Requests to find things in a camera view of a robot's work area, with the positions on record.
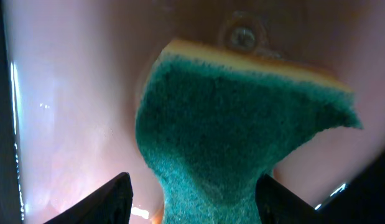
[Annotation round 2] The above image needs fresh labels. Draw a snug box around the green yellow sponge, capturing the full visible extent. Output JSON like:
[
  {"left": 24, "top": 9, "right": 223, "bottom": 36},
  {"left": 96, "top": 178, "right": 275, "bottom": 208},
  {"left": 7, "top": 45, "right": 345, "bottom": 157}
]
[{"left": 135, "top": 39, "right": 362, "bottom": 223}]

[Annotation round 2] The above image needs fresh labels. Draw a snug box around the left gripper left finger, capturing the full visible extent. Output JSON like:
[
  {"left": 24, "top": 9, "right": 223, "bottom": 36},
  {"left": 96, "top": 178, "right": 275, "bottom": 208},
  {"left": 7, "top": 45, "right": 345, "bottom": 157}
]
[{"left": 45, "top": 172, "right": 133, "bottom": 224}]

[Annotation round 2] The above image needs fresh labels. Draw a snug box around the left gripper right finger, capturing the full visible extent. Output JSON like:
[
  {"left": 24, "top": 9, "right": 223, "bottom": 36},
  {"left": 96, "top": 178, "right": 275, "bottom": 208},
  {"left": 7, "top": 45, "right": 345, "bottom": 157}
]
[{"left": 255, "top": 174, "right": 320, "bottom": 224}]

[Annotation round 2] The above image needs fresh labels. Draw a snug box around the rectangular red black tray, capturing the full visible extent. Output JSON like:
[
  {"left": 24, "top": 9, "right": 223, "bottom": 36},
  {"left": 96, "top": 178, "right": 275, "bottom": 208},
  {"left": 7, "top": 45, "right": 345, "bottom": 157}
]
[{"left": 4, "top": 1, "right": 385, "bottom": 223}]

